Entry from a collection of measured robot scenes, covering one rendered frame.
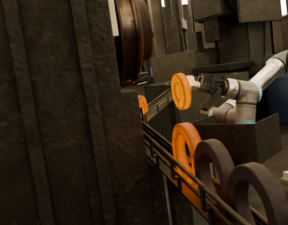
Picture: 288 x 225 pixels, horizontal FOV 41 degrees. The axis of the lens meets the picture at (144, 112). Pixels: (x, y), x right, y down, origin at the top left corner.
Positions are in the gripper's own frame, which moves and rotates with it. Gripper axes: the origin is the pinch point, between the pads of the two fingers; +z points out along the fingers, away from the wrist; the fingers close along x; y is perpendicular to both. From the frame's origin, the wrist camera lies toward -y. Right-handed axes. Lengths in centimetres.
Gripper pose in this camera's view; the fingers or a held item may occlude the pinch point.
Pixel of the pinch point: (180, 86)
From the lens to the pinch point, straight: 163.9
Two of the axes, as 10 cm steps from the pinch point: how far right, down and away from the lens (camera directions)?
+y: 1.3, -9.9, -0.6
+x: 2.5, 0.9, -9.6
